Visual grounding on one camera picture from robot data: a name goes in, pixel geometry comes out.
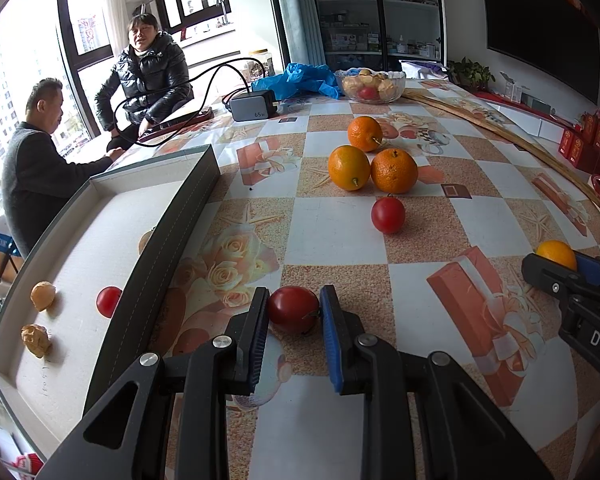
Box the glass bowl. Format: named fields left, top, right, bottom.
left=334, top=68, right=407, bottom=105

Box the potted green plant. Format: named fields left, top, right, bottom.
left=447, top=57, right=496, bottom=91

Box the glass jar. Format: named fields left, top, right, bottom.
left=248, top=48, right=274, bottom=81

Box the glass display cabinet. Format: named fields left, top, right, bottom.
left=304, top=0, right=446, bottom=69

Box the long wooden board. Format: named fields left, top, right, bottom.
left=402, top=87, right=600, bottom=209

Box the grey power adapter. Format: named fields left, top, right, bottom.
left=228, top=90, right=280, bottom=122

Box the grey cardboard box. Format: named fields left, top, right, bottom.
left=0, top=144, right=222, bottom=466

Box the black wall television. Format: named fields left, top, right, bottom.
left=479, top=0, right=600, bottom=107

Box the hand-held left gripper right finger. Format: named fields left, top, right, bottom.
left=320, top=285, right=551, bottom=480

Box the patterned tablecloth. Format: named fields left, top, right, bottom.
left=80, top=77, right=600, bottom=480

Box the orange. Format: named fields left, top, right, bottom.
left=370, top=147, right=419, bottom=195
left=328, top=144, right=371, bottom=192
left=347, top=115, right=384, bottom=153
left=535, top=239, right=578, bottom=271

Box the teal curtain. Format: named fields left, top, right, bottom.
left=269, top=0, right=326, bottom=69

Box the white low cabinet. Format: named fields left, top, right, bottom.
left=479, top=89, right=582, bottom=139

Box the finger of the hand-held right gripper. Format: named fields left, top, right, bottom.
left=574, top=252, right=600, bottom=286
left=522, top=253, right=589, bottom=306

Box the red cased phone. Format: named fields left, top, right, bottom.
left=137, top=106, right=215, bottom=144

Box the small white box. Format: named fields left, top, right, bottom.
left=499, top=72, right=524, bottom=104

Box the white printed sack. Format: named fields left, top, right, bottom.
left=398, top=58, right=449, bottom=81

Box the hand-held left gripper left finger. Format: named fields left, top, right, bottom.
left=37, top=287, right=271, bottom=480

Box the blue plastic bag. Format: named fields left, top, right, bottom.
left=251, top=62, right=341, bottom=101

